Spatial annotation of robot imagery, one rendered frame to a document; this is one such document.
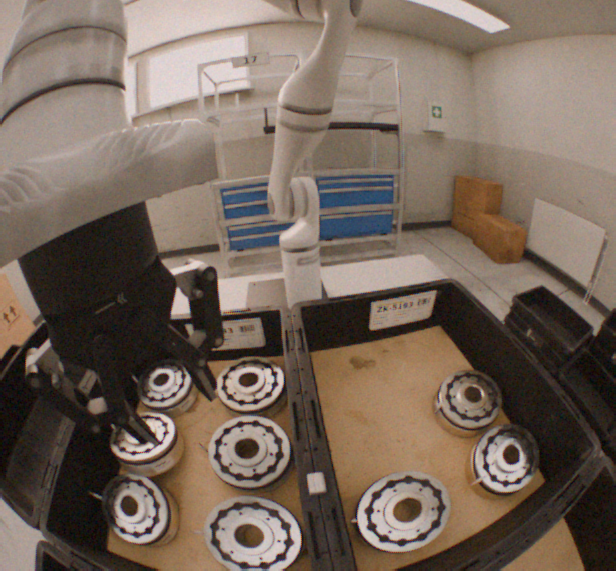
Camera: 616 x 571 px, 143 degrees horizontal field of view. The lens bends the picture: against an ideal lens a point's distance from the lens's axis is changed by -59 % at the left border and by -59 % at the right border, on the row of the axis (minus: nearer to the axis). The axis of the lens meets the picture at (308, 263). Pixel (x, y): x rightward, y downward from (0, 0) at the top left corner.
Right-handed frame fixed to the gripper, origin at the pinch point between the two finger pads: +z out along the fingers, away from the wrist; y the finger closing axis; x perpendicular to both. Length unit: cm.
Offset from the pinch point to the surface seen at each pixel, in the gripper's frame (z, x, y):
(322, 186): 19, -101, -177
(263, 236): 57, -140, -139
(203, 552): 17.4, 4.9, 11.4
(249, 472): 14.2, 2.3, -1.1
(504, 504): 17.5, 32.2, -10.3
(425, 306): 11.5, 9.9, -37.7
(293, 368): 7.3, 0.3, -12.9
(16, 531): 30, -23, 64
